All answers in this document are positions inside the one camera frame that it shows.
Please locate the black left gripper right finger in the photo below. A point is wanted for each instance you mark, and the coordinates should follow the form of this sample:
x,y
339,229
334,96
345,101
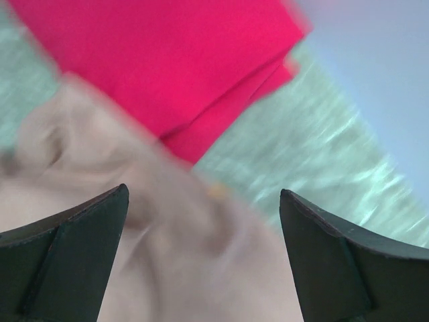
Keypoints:
x,y
344,272

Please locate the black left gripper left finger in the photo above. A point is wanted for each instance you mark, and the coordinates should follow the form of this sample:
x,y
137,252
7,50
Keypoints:
x,y
58,268

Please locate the pink t shirt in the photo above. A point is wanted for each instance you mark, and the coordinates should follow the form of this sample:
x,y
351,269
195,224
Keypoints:
x,y
189,251

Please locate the folded magenta t shirt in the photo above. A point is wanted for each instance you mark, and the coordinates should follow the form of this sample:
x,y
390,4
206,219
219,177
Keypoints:
x,y
185,70

